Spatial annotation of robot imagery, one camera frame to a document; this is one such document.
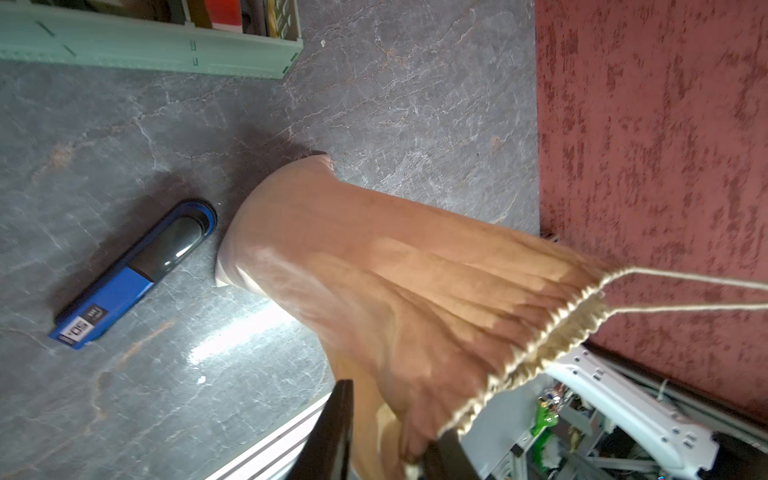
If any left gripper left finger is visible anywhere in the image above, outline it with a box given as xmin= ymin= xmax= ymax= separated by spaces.
xmin=286 ymin=379 xmax=354 ymax=480

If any aluminium mounting rail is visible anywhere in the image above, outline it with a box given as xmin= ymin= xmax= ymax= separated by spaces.
xmin=206 ymin=394 xmax=330 ymax=480

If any beige cloth drawstring bag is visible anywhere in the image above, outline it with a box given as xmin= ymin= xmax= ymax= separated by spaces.
xmin=216 ymin=155 xmax=618 ymax=479

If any red folder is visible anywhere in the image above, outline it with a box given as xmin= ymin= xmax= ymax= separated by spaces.
xmin=204 ymin=0 xmax=243 ymax=34

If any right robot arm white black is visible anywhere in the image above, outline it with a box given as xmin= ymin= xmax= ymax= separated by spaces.
xmin=544 ymin=346 xmax=767 ymax=479

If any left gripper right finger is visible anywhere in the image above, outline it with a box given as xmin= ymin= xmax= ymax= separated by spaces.
xmin=419 ymin=429 xmax=480 ymax=480

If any green plastic file organizer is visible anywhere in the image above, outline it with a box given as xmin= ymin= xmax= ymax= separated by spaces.
xmin=1 ymin=1 xmax=304 ymax=79

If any blue black stapler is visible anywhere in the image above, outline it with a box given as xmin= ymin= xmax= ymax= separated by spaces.
xmin=48 ymin=198 xmax=218 ymax=350

